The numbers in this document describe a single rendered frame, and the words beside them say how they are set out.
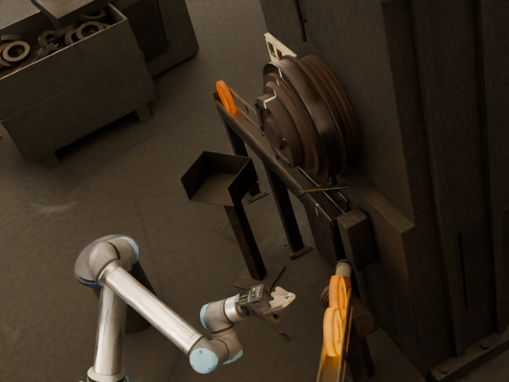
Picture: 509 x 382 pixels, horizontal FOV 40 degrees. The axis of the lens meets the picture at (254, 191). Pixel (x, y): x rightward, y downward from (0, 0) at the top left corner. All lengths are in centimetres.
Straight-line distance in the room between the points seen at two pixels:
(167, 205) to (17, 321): 106
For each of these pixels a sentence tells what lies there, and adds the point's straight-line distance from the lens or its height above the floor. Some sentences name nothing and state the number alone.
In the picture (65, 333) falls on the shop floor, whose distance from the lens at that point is 377.
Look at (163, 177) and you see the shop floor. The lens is 441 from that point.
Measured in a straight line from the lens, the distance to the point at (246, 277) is 356.
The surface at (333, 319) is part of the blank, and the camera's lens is 225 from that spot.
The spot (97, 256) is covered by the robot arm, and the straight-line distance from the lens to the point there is 264.
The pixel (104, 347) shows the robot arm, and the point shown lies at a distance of 289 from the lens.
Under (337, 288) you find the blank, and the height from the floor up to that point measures 78.
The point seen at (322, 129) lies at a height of 120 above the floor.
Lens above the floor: 253
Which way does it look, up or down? 39 degrees down
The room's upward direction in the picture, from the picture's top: 19 degrees counter-clockwise
